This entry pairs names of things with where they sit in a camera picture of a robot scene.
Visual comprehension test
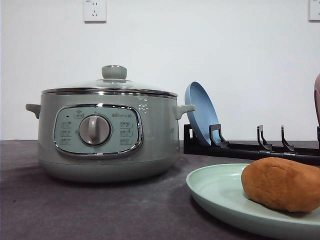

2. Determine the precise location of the glass lid with green knob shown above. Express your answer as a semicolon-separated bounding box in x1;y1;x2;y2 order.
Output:
41;64;178;97

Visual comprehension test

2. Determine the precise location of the green plate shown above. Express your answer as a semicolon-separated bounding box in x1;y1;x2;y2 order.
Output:
186;164;320;240

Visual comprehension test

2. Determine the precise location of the brown potato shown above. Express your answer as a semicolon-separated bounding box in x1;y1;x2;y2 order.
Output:
241;157;320;212

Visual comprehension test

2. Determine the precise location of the blue plate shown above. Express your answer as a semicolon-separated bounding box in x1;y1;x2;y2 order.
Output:
184;81;220;146

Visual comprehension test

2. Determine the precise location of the green electric steamer pot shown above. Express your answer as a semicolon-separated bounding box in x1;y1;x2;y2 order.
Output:
25;87;196;184

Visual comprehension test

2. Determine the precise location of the black dish rack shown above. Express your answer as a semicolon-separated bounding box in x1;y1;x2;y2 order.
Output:
183;124;320;165

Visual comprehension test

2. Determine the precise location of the white wall socket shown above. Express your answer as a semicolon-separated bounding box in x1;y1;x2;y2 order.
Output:
83;0;107;24
307;0;320;24

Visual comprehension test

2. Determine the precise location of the white wall socket right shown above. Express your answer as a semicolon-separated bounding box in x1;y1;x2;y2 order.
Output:
307;0;320;24

